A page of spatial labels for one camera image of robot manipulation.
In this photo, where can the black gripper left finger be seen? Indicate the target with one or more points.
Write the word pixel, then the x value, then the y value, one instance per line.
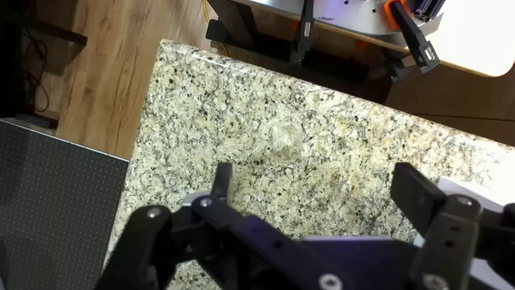
pixel 242 231

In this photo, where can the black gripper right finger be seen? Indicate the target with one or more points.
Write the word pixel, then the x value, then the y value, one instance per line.
pixel 448 236

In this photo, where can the black perforated board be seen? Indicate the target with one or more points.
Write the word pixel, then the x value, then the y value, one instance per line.
pixel 54 215

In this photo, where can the black orange clamp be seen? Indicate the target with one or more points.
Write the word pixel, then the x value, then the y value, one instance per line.
pixel 305 33
pixel 421 46

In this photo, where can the white robot mounting table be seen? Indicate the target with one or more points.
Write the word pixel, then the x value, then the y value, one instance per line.
pixel 472 38

